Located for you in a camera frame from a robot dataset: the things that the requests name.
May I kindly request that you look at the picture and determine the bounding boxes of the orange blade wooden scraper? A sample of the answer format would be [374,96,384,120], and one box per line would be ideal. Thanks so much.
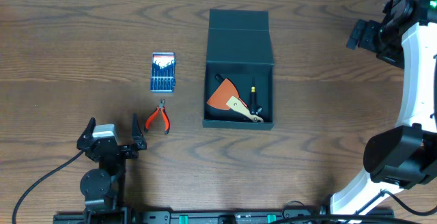
[206,79,264,123]

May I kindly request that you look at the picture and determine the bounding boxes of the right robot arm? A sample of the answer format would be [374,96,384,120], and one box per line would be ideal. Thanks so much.
[323,0,436,223]

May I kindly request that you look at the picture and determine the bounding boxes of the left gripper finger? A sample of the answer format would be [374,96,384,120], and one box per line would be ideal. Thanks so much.
[131,113,144,145]
[80,117,96,143]

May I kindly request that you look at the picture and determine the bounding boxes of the black handled claw hammer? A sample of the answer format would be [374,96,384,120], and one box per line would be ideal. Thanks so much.
[214,74,264,115]

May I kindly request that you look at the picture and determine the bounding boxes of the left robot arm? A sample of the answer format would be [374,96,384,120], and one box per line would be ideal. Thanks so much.
[76,114,147,224]

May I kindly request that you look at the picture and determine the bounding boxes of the dark green box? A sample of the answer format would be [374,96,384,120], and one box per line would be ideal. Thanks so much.
[202,9,274,130]

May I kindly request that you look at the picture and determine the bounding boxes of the black yellow screwdriver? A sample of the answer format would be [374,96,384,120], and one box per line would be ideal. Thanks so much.
[249,77,257,115]

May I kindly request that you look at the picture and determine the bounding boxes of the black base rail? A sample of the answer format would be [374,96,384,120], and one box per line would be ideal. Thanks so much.
[53,209,395,224]

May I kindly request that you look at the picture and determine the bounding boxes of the orange handled pliers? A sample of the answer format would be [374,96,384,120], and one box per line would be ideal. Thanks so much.
[144,98,171,135]

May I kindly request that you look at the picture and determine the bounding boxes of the blue screwdriver set case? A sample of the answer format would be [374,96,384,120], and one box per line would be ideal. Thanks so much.
[150,52,177,93]

